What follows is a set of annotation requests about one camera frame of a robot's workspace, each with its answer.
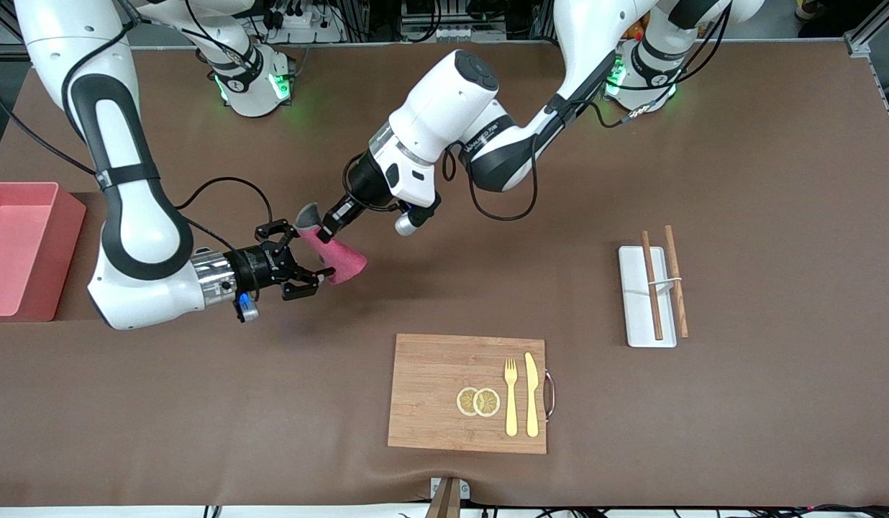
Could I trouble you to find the pink cloth with grey back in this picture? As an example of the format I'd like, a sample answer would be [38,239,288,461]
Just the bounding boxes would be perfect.
[295,203,368,286]

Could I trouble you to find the brown table mat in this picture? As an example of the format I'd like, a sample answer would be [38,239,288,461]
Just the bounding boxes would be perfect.
[0,40,889,509]

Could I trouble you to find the bamboo cutting board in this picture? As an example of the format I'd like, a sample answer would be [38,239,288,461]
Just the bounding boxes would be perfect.
[387,333,548,455]

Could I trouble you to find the white power strip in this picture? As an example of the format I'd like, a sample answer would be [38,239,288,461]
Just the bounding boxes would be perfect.
[267,9,317,31]
[427,24,506,42]

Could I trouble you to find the pink plastic bin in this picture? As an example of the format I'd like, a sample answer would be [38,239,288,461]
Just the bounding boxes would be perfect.
[0,182,87,322]

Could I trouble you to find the yellow fork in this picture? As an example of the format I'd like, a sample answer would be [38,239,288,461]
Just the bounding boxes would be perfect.
[503,358,519,437]

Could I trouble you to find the yellow knife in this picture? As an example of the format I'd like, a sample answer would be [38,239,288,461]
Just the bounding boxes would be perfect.
[524,352,541,438]

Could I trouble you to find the brown wooden chopstick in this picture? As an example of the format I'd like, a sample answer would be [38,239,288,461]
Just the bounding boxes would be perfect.
[664,225,689,339]
[641,231,664,341]

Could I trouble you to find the white rectangular tray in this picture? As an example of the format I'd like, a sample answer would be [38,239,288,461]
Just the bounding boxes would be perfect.
[618,246,678,349]

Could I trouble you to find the camera stand bracket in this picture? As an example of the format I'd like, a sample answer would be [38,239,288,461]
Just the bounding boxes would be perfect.
[424,476,471,518]

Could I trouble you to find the aluminium frame post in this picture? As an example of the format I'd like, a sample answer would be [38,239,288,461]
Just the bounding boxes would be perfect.
[840,0,889,58]

